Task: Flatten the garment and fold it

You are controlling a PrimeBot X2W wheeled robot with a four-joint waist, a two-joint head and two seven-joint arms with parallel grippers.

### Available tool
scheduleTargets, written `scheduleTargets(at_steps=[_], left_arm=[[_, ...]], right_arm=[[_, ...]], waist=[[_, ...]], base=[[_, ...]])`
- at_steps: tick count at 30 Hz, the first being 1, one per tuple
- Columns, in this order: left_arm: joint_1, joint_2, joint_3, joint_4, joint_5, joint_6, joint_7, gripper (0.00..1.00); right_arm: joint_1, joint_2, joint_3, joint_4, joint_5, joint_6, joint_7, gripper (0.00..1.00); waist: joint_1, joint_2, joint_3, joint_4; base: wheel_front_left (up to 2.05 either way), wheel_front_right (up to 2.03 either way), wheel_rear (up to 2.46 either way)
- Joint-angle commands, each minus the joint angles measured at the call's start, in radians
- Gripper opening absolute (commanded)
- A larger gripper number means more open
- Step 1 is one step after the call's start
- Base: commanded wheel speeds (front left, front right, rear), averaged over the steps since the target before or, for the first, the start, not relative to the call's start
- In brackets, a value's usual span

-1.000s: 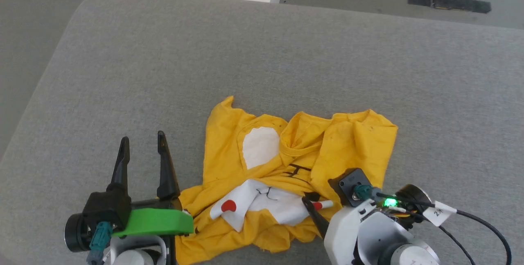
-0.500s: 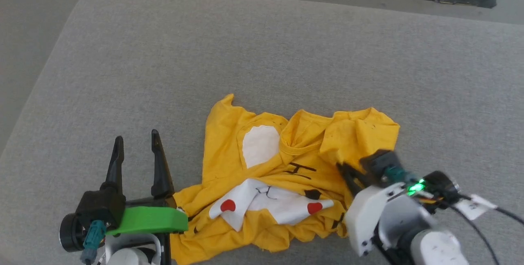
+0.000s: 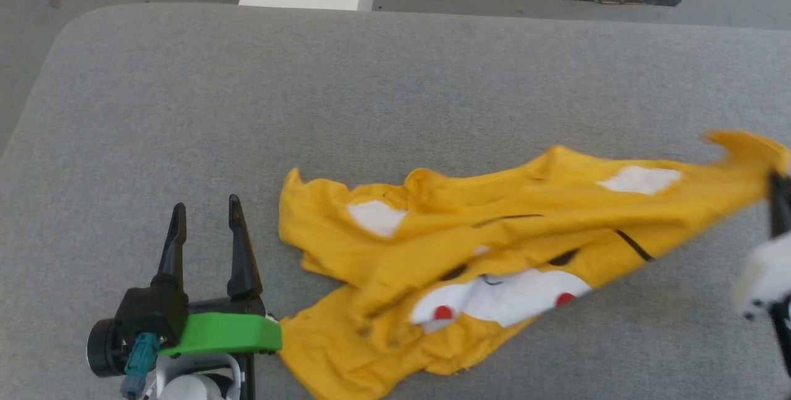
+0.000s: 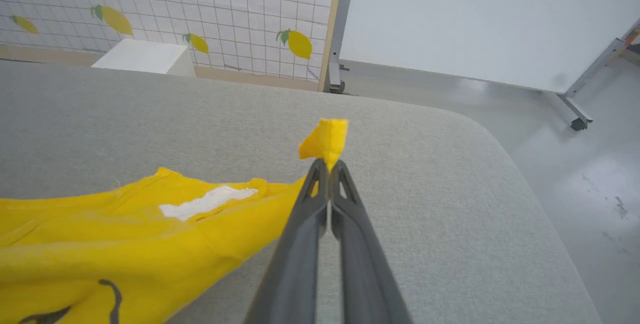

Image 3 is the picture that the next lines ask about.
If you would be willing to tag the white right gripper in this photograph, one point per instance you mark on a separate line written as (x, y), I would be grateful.
(769, 276)

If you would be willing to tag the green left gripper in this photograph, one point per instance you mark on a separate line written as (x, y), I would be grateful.
(228, 332)

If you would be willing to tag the yellow tiger print t-shirt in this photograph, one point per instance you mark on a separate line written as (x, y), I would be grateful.
(494, 264)

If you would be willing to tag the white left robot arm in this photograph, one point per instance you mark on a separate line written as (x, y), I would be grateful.
(198, 381)

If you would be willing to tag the grey fabric sofa seat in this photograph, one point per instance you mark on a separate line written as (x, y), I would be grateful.
(371, 91)

